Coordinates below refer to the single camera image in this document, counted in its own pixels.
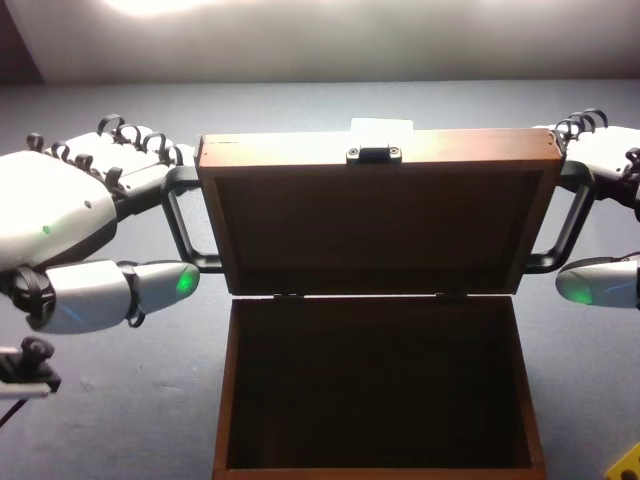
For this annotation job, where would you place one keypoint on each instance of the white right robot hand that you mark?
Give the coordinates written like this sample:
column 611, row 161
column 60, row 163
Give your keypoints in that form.
column 605, row 150

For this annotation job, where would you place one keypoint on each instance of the yellow block with holes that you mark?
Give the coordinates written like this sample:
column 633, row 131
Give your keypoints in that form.
column 629, row 467

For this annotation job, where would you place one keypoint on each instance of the grey table cloth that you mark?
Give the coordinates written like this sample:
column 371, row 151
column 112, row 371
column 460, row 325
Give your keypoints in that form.
column 125, row 400

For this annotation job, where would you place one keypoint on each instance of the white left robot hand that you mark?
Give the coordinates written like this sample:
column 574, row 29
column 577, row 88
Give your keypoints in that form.
column 50, row 200

